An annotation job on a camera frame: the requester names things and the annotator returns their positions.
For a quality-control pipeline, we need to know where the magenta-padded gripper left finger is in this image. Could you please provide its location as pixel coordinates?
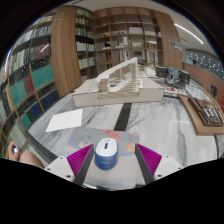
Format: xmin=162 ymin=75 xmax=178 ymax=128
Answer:
xmin=43 ymin=143 xmax=96 ymax=187

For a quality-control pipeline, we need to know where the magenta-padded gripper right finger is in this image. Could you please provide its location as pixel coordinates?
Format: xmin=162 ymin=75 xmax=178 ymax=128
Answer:
xmin=134 ymin=143 xmax=183 ymax=185

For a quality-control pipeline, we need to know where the blue and white computer mouse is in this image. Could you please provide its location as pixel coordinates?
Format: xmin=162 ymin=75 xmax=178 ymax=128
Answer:
xmin=94 ymin=137 xmax=119 ymax=171

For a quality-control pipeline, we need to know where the white paper sheet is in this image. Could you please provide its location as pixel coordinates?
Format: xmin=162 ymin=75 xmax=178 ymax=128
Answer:
xmin=45 ymin=108 xmax=84 ymax=133

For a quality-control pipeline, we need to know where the person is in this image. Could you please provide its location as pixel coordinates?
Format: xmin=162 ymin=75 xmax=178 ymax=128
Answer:
xmin=4 ymin=139 xmax=46 ymax=170

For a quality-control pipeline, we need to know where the brown architectural model on board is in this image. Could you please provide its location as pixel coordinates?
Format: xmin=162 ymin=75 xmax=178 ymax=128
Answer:
xmin=178 ymin=93 xmax=224 ymax=136

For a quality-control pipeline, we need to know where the white architectural model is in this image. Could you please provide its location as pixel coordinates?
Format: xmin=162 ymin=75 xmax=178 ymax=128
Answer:
xmin=72 ymin=56 xmax=165 ymax=109

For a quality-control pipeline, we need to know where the grey architectural model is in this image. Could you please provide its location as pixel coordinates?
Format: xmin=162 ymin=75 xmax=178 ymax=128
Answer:
xmin=154 ymin=64 xmax=192 ymax=87

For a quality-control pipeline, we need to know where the dark bookshelf full of books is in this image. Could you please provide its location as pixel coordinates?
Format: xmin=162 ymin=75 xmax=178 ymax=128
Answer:
xmin=0 ymin=14 xmax=63 ymax=158

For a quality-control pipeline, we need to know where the group of small ceiling lights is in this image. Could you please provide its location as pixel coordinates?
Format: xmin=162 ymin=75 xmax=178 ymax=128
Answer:
xmin=185 ymin=51 xmax=224 ymax=79

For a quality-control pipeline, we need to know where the wooden shelf unit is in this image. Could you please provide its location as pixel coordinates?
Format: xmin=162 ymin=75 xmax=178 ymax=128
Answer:
xmin=50 ymin=4 xmax=184 ymax=98

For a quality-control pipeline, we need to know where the long ceiling light strip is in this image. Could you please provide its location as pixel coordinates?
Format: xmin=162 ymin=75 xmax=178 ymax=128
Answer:
xmin=173 ymin=22 xmax=205 ymax=45

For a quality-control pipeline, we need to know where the wall sign plate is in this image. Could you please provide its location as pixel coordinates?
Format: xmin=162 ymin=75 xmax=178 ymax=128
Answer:
xmin=169 ymin=39 xmax=184 ymax=52

